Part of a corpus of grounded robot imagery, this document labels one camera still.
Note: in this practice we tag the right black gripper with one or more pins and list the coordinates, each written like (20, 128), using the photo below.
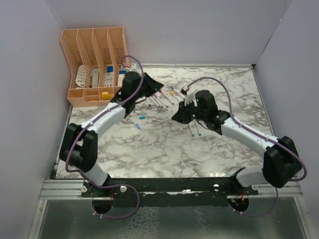
(181, 115)

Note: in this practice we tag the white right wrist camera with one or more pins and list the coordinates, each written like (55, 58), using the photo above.
(189, 94)

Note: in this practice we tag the grey cap marker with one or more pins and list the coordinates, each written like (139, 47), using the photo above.
(177, 93)

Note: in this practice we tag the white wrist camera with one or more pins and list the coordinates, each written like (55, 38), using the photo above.
(189, 94)
(134, 67)

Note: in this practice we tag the yellow tape measure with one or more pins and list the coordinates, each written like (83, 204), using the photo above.
(106, 96)

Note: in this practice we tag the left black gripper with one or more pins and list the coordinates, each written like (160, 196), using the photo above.
(153, 85)

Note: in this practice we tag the blue white box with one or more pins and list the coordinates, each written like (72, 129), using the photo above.
(108, 76)

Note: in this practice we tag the peach plastic file organizer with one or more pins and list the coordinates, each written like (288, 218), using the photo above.
(93, 47)

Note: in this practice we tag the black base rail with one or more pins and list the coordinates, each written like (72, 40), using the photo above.
(168, 192)

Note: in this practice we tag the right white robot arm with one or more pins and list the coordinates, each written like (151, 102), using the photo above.
(280, 163)

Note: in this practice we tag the light blue marker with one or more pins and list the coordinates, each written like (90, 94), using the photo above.
(191, 130)

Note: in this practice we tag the pink cap marker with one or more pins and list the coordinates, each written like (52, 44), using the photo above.
(154, 102)

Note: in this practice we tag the white stapler package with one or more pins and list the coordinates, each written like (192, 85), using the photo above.
(95, 77)

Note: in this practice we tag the peach cap marker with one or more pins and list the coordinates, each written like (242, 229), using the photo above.
(163, 94)

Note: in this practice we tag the white red box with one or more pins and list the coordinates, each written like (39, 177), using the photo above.
(121, 73)

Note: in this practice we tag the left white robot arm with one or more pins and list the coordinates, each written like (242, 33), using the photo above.
(80, 143)

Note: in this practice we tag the aluminium frame rail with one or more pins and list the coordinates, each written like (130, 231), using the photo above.
(70, 189)

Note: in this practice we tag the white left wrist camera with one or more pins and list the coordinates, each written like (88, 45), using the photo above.
(134, 67)

